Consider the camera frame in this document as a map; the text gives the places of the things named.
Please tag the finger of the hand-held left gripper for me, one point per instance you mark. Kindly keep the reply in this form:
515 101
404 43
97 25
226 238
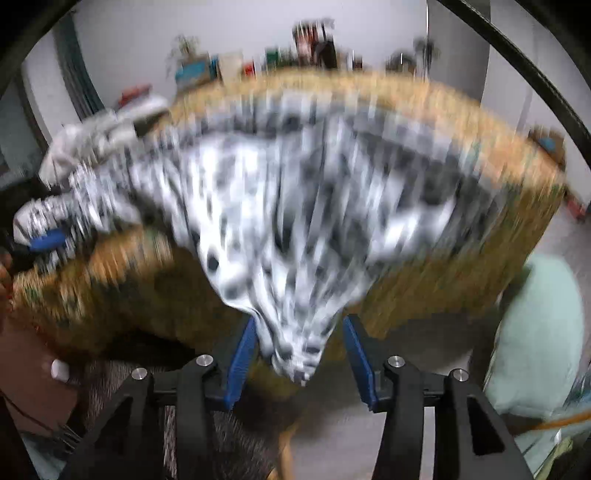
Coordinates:
46 241

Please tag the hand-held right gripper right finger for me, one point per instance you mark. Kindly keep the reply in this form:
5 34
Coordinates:
362 364

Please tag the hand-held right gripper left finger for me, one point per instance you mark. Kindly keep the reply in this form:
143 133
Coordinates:
242 364

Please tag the white black spotted garment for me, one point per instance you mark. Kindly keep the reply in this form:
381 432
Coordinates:
286 207

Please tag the person's left hand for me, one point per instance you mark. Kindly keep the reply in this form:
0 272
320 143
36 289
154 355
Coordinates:
32 369

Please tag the dark patterned trousers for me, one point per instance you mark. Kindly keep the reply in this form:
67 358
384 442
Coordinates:
244 443

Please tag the grey knit sweater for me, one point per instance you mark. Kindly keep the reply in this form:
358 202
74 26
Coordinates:
92 138

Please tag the sunflower print bedspread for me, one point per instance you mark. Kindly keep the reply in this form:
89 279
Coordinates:
485 258

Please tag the grey-green curtain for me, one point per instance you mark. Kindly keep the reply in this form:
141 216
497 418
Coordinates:
76 69

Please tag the potted plant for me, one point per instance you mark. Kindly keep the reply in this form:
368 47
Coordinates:
184 46

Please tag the cardboard box with blue item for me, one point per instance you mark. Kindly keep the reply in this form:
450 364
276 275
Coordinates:
549 145

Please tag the cluttered shelf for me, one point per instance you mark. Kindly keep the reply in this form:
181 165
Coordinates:
304 41

